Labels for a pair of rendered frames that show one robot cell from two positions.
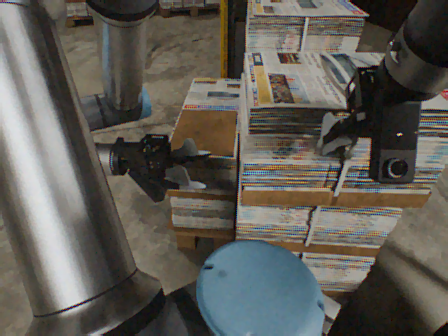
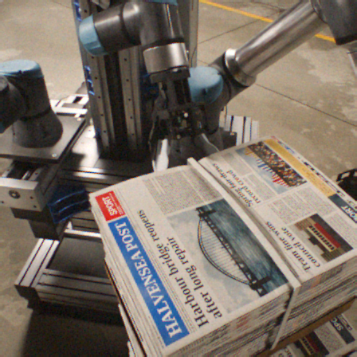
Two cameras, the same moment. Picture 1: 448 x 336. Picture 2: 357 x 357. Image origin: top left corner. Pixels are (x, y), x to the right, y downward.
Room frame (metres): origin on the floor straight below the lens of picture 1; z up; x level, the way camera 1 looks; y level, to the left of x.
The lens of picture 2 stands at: (0.86, -0.49, 1.47)
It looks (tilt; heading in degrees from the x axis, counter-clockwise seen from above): 41 degrees down; 151
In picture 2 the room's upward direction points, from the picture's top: straight up
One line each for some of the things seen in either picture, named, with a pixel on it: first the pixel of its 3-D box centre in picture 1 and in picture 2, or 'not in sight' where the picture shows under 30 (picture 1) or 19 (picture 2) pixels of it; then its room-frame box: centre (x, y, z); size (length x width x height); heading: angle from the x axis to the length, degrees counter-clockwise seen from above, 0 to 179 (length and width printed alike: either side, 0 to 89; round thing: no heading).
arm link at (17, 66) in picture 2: not in sight; (22, 85); (-0.16, -0.43, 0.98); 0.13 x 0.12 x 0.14; 132
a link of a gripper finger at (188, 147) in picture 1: (190, 149); not in sight; (0.57, 0.07, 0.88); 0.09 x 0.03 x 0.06; 112
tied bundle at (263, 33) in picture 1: (295, 41); not in sight; (1.18, -0.28, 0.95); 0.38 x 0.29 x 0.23; 86
